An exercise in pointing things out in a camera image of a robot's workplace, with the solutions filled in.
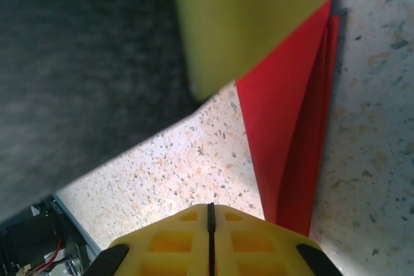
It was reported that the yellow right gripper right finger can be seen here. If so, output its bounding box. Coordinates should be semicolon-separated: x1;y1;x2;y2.
212;203;339;276

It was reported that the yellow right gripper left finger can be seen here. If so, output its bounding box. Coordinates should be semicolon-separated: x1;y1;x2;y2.
84;203;213;276

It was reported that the red cloth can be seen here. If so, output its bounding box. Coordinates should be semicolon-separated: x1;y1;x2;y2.
235;0;341;238

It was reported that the aluminium frame beam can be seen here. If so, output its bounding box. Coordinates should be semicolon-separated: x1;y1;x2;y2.
50;191;103;276

